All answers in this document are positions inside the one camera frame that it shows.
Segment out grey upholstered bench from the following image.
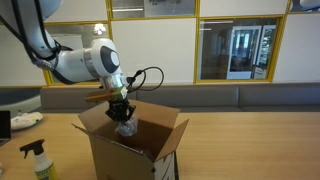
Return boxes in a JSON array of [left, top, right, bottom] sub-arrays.
[[0, 82, 320, 116]]

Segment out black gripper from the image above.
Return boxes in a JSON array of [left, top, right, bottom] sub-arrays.
[[105, 97, 136, 127]]

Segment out black laptop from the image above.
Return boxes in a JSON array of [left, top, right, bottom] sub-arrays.
[[0, 110, 12, 147]]

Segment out clear plastic bag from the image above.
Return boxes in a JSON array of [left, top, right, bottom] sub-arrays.
[[114, 114, 139, 137]]

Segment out white globe pendant lamp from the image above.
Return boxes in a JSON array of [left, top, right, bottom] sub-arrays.
[[298, 0, 320, 10]]

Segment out white flat object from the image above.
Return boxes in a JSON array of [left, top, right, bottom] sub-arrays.
[[9, 111, 44, 132]]

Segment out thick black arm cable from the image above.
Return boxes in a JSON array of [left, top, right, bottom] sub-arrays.
[[0, 0, 73, 68]]

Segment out brown cardboard box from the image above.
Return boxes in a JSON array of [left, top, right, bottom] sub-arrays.
[[72, 99, 190, 180]]

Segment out glowing cluster ceiling lamp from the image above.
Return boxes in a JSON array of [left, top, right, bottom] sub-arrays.
[[92, 23, 107, 36]]

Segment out glass door display fridge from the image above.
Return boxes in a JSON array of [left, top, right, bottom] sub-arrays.
[[254, 24, 277, 80]]

